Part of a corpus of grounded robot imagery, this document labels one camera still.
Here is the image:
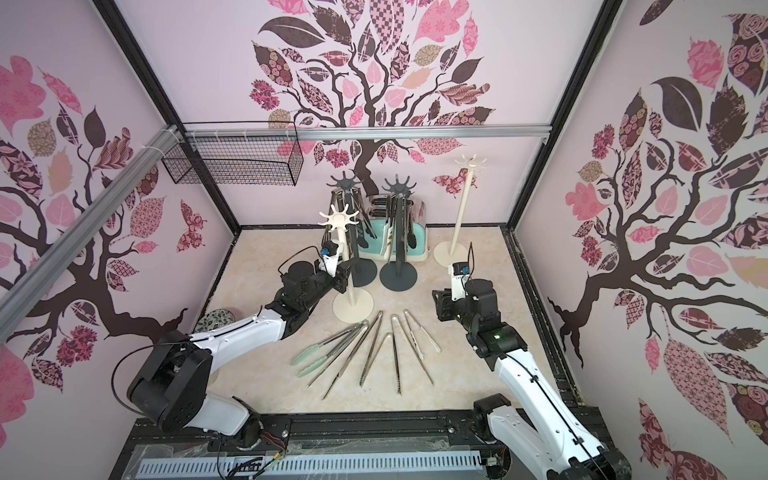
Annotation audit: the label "cream utensil rack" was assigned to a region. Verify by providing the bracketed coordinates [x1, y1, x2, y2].
[433, 155, 487, 267]
[321, 204, 374, 324]

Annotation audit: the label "grey utensil rack stand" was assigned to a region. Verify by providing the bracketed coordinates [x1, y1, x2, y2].
[328, 171, 378, 287]

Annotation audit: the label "green silicone tip tongs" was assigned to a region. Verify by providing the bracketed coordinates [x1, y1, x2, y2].
[290, 320, 369, 378]

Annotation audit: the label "black silicone tip tongs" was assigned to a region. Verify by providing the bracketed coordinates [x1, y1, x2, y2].
[352, 187, 377, 249]

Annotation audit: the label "white handled tongs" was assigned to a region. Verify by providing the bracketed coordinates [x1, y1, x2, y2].
[404, 309, 442, 353]

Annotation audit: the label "steel tongs white tips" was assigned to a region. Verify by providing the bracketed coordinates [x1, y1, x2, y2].
[381, 195, 396, 262]

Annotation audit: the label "grey utensil rack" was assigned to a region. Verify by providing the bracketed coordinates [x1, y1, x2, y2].
[380, 175, 418, 292]

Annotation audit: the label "black nylon tongs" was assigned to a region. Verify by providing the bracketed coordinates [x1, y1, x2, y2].
[407, 196, 425, 256]

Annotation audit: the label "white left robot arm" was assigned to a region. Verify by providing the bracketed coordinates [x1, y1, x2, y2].
[126, 260, 354, 437]

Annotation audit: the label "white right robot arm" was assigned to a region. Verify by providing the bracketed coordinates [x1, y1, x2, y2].
[431, 278, 632, 479]

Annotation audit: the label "long steel tongs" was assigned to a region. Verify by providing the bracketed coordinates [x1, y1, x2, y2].
[308, 320, 371, 400]

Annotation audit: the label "slim steel tongs centre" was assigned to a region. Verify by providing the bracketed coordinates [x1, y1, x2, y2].
[359, 310, 384, 387]

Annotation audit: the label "short steel tongs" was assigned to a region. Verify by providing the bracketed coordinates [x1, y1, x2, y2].
[360, 332, 402, 398]

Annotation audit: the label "mint green toaster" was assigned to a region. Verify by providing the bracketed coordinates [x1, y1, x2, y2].
[358, 194, 429, 263]

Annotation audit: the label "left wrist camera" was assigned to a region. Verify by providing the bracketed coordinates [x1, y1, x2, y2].
[319, 240, 341, 277]

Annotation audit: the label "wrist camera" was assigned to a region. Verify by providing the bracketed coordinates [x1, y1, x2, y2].
[449, 261, 471, 301]
[319, 240, 341, 277]

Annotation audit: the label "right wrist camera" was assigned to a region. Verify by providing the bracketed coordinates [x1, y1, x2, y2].
[449, 261, 471, 301]

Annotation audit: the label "white cable duct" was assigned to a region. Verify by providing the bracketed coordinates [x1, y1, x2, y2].
[133, 451, 484, 479]

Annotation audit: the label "black wire basket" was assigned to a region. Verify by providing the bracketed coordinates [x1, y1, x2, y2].
[162, 120, 304, 186]

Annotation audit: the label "aluminium frame rail back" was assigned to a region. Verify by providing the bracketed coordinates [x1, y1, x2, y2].
[184, 124, 552, 141]

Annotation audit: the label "aluminium frame rail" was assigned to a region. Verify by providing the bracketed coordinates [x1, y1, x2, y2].
[1, 125, 180, 342]
[184, 124, 552, 141]

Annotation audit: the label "aluminium frame rail left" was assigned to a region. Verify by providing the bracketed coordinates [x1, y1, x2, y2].
[1, 125, 180, 342]

